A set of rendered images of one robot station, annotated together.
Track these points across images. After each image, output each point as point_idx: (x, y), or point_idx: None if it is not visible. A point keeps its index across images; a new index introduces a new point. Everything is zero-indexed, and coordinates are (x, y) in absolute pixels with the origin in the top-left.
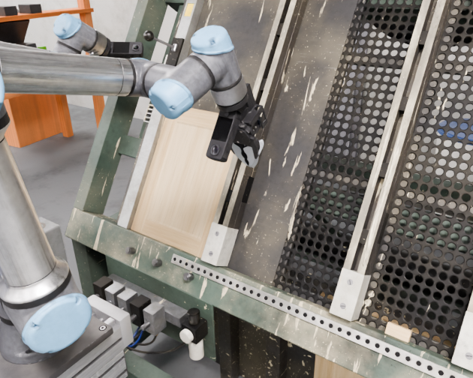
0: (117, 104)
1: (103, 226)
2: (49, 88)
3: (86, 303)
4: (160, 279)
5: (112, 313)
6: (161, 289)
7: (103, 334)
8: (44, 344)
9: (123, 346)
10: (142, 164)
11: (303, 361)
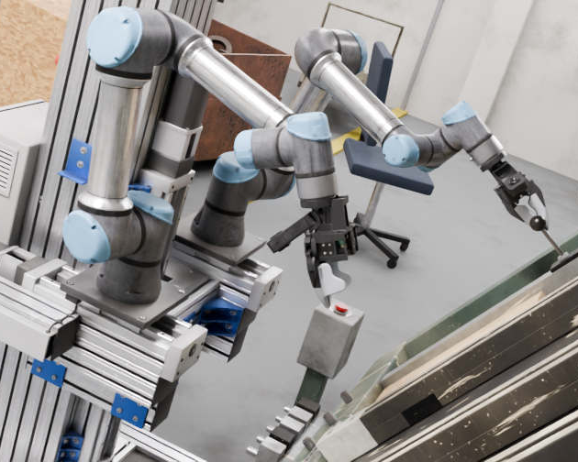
0: (534, 265)
1: (381, 368)
2: (215, 93)
3: (97, 237)
4: (315, 436)
5: (181, 339)
6: None
7: (134, 319)
8: (66, 237)
9: (160, 373)
10: (455, 333)
11: None
